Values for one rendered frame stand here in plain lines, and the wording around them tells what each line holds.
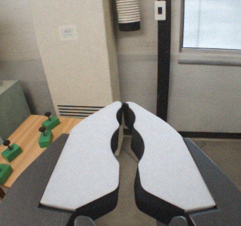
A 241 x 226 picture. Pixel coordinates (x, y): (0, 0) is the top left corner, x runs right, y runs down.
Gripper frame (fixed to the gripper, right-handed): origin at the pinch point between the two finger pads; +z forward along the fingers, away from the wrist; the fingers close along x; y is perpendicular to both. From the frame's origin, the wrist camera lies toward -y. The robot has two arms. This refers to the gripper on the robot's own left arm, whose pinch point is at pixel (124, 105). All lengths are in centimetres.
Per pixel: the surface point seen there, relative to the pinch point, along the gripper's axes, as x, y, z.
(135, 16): 12, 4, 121
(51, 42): -45, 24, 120
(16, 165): -55, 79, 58
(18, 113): -90, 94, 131
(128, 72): 12, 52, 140
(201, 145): 87, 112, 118
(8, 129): -93, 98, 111
